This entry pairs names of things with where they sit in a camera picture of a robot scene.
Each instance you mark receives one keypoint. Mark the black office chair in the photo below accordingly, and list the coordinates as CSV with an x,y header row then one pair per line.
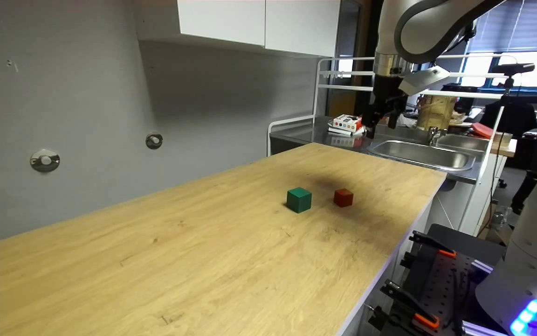
x,y
512,119

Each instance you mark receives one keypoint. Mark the green toy cube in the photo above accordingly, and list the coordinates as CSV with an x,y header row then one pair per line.
x,y
300,199

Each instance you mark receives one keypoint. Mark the round metal wall socket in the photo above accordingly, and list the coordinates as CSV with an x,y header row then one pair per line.
x,y
154,141
46,160

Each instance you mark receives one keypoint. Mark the stainless steel sink counter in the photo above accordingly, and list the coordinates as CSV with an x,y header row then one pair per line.
x,y
424,154

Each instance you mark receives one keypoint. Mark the black camera on tripod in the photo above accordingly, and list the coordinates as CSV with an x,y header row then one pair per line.
x,y
510,69

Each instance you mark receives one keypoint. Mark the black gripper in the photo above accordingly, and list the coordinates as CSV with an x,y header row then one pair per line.
x,y
391,95

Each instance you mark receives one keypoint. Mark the colourful printed cardboard box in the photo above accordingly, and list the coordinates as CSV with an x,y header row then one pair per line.
x,y
348,125

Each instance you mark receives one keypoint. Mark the black orange bar clamp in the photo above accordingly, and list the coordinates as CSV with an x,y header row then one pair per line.
x,y
432,244
406,309

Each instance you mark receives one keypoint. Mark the red flat object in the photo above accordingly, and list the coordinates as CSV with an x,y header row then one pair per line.
x,y
482,130

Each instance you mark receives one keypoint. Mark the beige plastic jug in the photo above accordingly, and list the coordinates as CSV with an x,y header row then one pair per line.
x,y
438,113

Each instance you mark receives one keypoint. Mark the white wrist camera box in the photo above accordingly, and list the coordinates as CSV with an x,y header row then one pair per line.
x,y
426,80

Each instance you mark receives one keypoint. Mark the red toy cube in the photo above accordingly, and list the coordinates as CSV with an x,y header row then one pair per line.
x,y
344,197

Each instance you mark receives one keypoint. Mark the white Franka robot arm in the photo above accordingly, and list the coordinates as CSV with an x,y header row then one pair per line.
x,y
531,250

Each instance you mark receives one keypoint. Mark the white wall cabinet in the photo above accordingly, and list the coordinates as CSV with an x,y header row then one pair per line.
x,y
244,22

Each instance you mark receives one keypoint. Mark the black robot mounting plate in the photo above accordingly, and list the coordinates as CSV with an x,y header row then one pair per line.
x,y
452,274

